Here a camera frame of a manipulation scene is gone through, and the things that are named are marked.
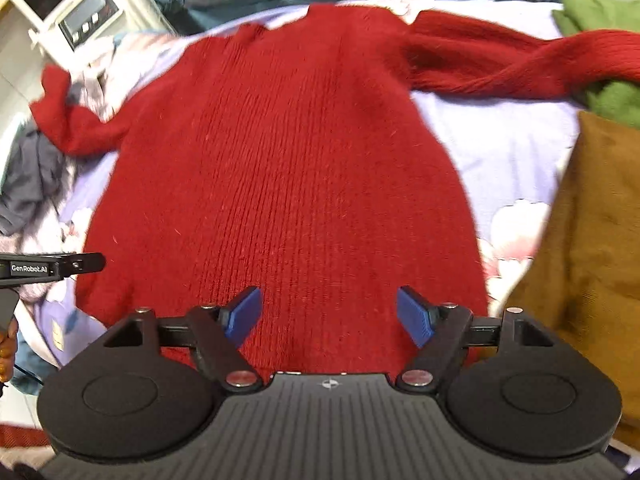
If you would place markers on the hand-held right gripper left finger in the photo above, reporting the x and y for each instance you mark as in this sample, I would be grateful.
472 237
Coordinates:
243 311

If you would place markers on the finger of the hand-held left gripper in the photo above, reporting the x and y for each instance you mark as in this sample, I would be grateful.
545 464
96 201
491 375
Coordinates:
82 262

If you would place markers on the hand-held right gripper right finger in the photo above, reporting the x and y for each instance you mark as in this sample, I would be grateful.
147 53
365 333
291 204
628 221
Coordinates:
416 317

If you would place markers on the red knit sweater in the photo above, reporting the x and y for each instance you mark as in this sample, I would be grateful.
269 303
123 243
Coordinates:
290 185

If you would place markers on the person's left hand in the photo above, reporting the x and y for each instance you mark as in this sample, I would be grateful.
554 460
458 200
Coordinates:
8 355

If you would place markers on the grey dark garment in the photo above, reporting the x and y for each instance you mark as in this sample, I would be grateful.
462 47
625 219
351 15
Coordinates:
30 180

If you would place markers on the mustard brown cloth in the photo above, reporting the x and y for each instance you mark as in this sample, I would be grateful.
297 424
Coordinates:
580 260

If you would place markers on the floral lilac bed sheet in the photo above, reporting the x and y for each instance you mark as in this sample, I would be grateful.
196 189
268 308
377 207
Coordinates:
500 150

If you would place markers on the grey electronic device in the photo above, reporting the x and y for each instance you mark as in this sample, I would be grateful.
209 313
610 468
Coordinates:
90 12

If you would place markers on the white framed device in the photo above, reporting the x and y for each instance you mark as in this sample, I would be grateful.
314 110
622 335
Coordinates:
75 5

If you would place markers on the green cloth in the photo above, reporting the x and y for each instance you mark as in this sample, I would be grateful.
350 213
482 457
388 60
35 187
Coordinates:
607 50

